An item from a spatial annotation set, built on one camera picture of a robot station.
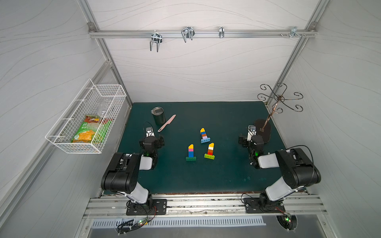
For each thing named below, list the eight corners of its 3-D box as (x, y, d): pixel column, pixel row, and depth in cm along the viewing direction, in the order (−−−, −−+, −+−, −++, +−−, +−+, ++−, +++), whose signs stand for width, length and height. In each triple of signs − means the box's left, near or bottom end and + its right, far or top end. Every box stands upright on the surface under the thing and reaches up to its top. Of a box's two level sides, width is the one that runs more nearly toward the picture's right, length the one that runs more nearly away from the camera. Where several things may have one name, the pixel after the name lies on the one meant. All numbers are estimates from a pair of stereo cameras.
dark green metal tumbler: (152, 121, 110) (148, 111, 101) (158, 114, 114) (155, 104, 106) (161, 126, 107) (158, 116, 99) (167, 119, 112) (165, 109, 103)
